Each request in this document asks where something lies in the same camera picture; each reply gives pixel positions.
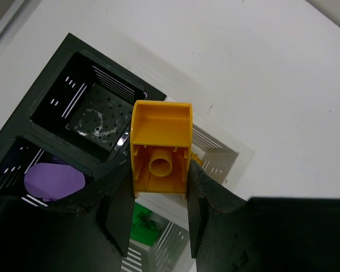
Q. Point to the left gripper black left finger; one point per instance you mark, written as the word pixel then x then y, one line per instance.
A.
pixel 86 231

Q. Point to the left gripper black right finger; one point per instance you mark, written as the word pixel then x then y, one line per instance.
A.
pixel 295 234

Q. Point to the purple printed oval lego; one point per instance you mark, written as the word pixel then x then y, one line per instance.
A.
pixel 52 182

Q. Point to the green square lego brick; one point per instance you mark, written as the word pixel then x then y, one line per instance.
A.
pixel 143 229

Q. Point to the yellow oval lego brick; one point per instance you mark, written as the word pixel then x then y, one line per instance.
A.
pixel 160 146

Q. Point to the yellow half-round lego brick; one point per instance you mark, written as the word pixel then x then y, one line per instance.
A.
pixel 195 157

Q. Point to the white slotted container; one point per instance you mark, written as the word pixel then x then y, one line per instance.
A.
pixel 219 235

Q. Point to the black slotted container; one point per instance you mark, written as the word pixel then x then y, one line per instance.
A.
pixel 75 118

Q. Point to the aluminium table rail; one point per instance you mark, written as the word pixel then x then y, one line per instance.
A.
pixel 13 15

